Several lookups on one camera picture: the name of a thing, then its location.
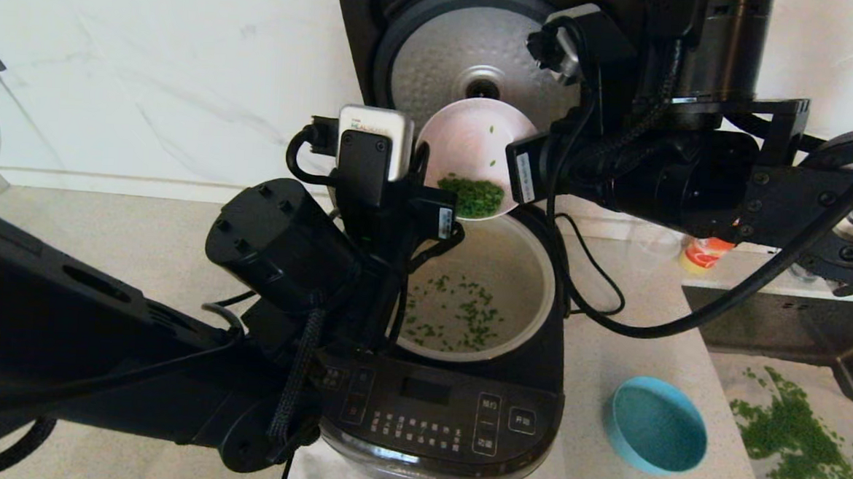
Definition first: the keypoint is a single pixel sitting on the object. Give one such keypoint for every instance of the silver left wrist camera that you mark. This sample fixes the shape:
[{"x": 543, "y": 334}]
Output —
[{"x": 374, "y": 118}]

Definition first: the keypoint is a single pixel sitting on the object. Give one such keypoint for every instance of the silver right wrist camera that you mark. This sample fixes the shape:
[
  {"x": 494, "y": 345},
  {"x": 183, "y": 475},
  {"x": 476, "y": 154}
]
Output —
[{"x": 569, "y": 61}]

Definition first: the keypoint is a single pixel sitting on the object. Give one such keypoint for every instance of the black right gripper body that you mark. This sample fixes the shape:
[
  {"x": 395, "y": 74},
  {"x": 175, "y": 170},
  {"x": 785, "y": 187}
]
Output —
[{"x": 605, "y": 168}]

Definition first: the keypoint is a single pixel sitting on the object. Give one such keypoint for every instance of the steel sink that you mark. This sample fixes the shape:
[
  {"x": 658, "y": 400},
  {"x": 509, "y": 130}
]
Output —
[{"x": 758, "y": 322}]

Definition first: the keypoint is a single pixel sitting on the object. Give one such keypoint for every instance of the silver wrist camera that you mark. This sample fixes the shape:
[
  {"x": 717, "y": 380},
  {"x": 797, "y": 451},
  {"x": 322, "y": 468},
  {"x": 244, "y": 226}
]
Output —
[
  {"x": 374, "y": 118},
  {"x": 569, "y": 61}
]

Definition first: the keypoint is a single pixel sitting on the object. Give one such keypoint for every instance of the black rice cooker lid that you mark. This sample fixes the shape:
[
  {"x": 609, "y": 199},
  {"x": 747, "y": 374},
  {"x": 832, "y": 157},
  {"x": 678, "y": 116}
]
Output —
[{"x": 451, "y": 51}]

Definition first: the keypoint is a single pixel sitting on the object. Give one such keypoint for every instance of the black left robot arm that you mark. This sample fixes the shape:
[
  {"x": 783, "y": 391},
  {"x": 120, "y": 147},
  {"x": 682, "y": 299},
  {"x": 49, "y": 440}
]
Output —
[{"x": 64, "y": 323}]

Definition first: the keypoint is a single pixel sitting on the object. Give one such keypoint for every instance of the pink bowl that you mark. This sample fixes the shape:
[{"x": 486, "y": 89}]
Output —
[{"x": 468, "y": 139}]

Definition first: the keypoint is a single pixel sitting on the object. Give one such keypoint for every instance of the cream inner pot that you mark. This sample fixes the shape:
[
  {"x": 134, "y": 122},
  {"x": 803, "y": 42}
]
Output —
[{"x": 519, "y": 273}]

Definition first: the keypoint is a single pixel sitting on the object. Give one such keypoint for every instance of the orange yellow detergent bottle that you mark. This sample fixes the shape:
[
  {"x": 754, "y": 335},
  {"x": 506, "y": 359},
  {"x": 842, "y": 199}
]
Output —
[{"x": 703, "y": 258}]

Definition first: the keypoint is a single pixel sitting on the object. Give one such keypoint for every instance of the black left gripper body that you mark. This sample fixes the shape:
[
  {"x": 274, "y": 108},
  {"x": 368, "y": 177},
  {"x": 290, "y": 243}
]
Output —
[{"x": 384, "y": 281}]

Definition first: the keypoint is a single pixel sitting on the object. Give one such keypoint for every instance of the blue bowl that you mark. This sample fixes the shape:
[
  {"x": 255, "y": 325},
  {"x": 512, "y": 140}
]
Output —
[{"x": 654, "y": 427}]

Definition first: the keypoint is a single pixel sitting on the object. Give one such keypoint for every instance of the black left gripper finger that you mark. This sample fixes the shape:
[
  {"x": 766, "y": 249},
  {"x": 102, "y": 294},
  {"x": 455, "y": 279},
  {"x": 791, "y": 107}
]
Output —
[
  {"x": 416, "y": 186},
  {"x": 424, "y": 163}
]

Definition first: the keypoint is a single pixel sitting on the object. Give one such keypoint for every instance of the spilled green grains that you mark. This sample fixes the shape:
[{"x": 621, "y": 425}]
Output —
[{"x": 788, "y": 434}]

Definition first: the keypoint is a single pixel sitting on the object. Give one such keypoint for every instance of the black rice cooker body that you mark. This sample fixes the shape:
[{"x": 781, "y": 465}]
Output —
[{"x": 447, "y": 408}]

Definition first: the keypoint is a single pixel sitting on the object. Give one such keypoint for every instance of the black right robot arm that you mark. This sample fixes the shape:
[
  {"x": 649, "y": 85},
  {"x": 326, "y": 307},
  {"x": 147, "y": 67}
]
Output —
[{"x": 794, "y": 193}]

